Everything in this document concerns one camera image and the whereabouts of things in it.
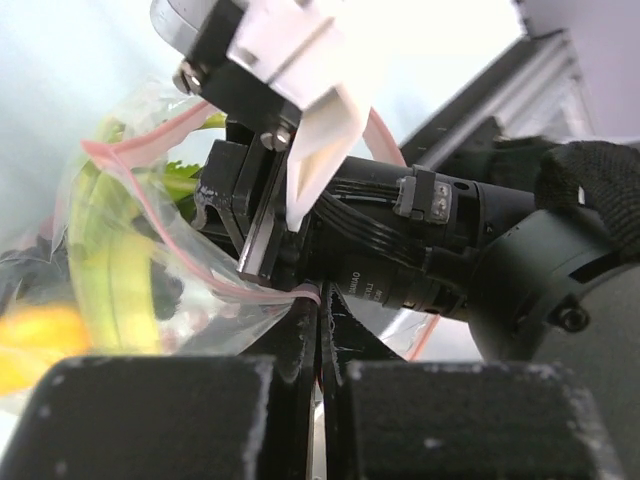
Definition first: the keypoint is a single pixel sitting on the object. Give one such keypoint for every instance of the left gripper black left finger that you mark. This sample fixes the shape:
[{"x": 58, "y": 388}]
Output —
[{"x": 248, "y": 416}]

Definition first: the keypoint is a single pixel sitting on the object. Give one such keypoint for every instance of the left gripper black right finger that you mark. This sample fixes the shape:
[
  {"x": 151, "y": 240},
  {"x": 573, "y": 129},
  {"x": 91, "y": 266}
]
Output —
[{"x": 387, "y": 418}]

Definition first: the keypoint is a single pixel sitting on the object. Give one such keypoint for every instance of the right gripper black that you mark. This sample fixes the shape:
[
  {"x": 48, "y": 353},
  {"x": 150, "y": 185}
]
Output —
[{"x": 241, "y": 208}]

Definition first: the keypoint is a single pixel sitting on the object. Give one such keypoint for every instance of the fake green lettuce leaf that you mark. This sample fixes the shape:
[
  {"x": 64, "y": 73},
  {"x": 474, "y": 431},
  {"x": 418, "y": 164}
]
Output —
[{"x": 106, "y": 228}]

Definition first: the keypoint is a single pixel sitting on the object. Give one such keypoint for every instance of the clear zip top bag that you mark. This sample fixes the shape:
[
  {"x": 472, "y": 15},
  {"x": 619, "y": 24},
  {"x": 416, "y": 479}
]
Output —
[{"x": 134, "y": 144}]

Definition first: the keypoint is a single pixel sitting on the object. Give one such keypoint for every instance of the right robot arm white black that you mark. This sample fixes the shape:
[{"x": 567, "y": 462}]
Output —
[{"x": 535, "y": 245}]

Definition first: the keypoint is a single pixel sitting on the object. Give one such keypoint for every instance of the yellow fake bell pepper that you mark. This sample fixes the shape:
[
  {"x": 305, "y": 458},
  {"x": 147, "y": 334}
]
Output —
[{"x": 33, "y": 338}]

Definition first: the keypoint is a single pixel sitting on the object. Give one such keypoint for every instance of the fake black grape bunch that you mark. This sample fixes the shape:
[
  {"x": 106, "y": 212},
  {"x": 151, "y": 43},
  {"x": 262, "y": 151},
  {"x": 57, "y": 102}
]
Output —
[{"x": 34, "y": 273}]

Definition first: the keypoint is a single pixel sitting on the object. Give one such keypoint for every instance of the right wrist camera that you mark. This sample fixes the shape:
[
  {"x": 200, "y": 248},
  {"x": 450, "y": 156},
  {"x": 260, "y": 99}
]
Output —
[{"x": 283, "y": 68}]

